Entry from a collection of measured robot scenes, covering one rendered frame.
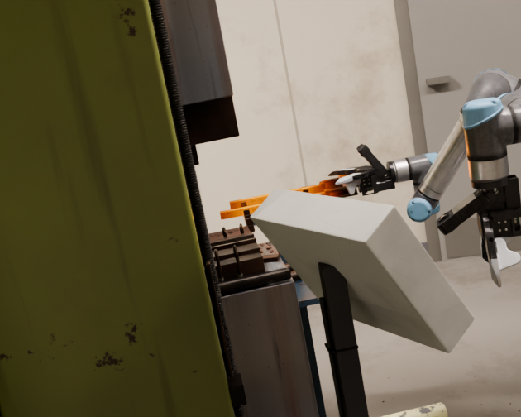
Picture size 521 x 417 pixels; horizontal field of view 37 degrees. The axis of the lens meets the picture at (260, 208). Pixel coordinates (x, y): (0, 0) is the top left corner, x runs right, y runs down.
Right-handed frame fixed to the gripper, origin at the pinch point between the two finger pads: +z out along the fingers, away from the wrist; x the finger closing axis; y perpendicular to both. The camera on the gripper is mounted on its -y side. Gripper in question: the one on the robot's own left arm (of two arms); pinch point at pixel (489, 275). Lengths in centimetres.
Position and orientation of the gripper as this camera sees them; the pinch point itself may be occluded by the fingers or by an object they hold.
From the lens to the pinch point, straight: 164.8
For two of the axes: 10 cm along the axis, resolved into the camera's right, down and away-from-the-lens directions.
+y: 9.7, -1.4, -1.7
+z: 1.8, 9.6, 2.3
